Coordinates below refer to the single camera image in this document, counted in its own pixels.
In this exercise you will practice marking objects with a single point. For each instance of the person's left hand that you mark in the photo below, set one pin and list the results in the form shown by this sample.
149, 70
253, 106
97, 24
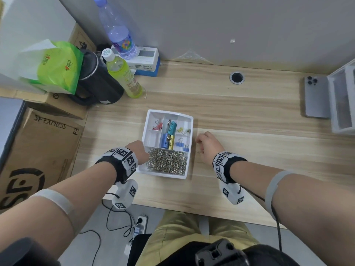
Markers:
138, 152

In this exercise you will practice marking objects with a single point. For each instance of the person's right hand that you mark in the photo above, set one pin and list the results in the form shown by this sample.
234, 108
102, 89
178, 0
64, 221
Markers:
212, 146

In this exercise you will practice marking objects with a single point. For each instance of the person's right fingers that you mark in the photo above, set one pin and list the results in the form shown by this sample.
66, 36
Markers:
199, 139

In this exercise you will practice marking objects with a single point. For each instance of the person's right forearm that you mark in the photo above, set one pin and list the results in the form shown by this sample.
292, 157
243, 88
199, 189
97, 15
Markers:
299, 202

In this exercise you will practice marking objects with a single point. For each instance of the person's left forearm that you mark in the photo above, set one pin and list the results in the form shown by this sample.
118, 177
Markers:
69, 202

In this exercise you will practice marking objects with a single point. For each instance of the small blue binder clip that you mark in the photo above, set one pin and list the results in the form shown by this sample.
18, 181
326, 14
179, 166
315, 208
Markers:
180, 143
186, 148

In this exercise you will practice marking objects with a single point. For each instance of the small yellow clips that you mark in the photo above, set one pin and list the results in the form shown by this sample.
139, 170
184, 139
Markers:
183, 131

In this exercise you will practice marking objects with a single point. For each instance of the yellow binder clip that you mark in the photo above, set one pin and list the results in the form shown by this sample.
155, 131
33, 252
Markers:
171, 142

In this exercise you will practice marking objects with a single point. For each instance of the teal binder clip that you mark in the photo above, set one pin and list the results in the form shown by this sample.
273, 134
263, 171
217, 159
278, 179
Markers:
172, 127

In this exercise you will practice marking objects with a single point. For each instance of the large blue binder clip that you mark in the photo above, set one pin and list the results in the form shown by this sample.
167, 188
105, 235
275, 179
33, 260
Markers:
165, 141

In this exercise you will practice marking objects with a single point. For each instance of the black wristband with marker cubes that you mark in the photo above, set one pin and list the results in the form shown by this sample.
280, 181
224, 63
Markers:
224, 164
123, 160

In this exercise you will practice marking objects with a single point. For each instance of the pile of gold paper clips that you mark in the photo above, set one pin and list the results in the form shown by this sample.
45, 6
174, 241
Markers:
167, 162

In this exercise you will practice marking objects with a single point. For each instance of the pink binder clip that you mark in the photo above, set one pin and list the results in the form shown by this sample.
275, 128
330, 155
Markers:
157, 126

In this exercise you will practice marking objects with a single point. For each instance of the white compartment organizer tray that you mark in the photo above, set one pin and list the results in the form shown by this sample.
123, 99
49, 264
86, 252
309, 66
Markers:
151, 138

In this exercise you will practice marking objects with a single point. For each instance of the clear plastic film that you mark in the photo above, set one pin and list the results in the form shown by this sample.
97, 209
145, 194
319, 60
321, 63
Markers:
194, 57

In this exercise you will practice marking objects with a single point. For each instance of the grey armband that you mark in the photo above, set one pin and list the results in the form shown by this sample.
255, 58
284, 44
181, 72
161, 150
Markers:
59, 203
274, 191

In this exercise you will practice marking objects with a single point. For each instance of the white and blue box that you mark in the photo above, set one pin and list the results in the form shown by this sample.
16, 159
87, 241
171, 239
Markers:
145, 62

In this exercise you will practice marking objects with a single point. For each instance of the green drink bottle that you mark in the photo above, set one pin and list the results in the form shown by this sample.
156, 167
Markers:
124, 74

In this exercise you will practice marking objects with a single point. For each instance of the khaki trousers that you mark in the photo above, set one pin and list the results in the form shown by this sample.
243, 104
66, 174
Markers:
180, 238

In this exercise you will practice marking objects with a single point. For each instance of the white power strip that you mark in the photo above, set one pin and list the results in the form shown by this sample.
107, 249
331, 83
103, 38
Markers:
138, 225

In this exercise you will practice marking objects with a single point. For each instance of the black kettle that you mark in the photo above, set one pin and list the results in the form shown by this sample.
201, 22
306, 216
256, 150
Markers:
99, 80

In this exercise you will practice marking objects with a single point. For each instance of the black chest-mounted device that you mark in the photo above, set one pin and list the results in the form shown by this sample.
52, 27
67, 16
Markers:
219, 253

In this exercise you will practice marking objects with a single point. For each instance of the grey smartphone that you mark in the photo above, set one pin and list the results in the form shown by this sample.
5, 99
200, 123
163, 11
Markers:
316, 96

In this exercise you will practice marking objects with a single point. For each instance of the clear water bottle blue label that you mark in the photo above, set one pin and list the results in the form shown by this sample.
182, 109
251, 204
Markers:
118, 30

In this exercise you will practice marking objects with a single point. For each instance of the black shirt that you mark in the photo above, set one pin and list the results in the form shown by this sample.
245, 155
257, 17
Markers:
271, 257

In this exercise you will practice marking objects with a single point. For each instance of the white drawer organizer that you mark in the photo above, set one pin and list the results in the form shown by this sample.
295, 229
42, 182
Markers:
342, 99

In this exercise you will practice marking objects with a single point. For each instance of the green plastic bag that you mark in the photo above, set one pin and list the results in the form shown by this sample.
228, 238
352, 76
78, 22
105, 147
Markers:
59, 66

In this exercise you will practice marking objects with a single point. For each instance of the large printed cardboard box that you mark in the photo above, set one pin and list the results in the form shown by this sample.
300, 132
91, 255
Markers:
36, 160

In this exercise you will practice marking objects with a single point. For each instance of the white wrist camera with markers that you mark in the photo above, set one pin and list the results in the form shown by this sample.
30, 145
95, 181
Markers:
231, 193
126, 195

